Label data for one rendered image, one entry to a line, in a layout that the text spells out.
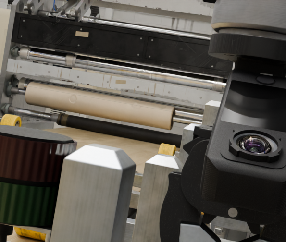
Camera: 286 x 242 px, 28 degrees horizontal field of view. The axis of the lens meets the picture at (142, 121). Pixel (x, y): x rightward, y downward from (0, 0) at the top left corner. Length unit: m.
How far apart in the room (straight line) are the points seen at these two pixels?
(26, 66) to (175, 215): 2.78
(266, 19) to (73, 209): 0.16
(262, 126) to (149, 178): 0.28
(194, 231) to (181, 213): 0.01
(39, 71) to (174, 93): 0.73
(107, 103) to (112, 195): 2.66
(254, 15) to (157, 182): 0.26
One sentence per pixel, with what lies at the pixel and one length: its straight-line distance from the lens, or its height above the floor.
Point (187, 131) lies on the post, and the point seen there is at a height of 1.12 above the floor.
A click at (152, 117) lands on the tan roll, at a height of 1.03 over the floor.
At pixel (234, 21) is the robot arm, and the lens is 0.36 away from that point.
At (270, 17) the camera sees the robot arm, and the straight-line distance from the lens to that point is 0.36.
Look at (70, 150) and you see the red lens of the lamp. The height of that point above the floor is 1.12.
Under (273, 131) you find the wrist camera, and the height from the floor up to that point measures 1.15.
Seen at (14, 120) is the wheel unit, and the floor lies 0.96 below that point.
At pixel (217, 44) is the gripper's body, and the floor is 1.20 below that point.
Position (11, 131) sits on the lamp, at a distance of 0.34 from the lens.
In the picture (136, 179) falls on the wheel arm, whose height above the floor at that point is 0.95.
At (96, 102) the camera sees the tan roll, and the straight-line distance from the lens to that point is 2.99.
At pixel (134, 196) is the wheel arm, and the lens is 1.14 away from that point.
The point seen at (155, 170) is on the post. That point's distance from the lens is 0.57.
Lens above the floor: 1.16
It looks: 3 degrees down
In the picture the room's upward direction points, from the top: 10 degrees clockwise
